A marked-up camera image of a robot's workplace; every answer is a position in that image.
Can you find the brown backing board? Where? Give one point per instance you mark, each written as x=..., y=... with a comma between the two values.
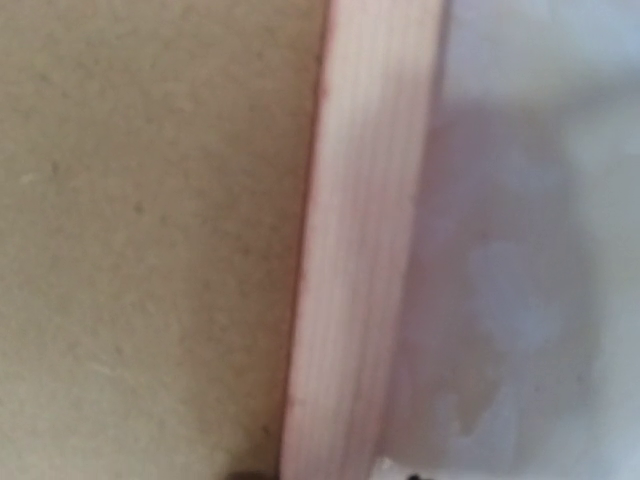
x=153, y=156

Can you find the red wooden picture frame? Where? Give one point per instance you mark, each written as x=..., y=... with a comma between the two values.
x=379, y=60

